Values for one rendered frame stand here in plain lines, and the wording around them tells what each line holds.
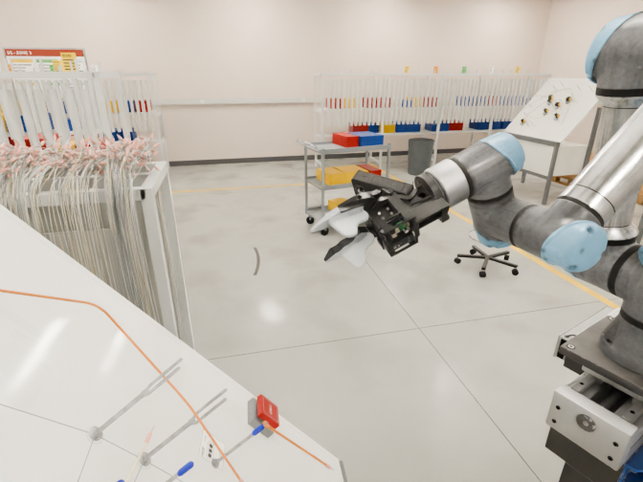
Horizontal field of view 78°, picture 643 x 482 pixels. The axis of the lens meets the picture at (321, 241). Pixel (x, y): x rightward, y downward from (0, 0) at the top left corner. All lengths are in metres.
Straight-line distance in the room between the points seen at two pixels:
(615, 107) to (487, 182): 0.33
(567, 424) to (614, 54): 0.70
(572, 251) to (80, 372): 0.68
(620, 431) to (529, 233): 0.43
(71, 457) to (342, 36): 8.63
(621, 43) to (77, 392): 0.99
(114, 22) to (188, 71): 1.37
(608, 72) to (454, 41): 8.97
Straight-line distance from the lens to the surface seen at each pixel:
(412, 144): 7.46
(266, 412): 0.82
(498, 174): 0.70
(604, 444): 0.99
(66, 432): 0.57
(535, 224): 0.68
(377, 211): 0.65
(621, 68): 0.92
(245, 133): 8.59
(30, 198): 1.15
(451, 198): 0.67
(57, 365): 0.61
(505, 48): 10.54
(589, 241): 0.66
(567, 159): 6.55
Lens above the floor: 1.70
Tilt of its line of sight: 23 degrees down
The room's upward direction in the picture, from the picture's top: straight up
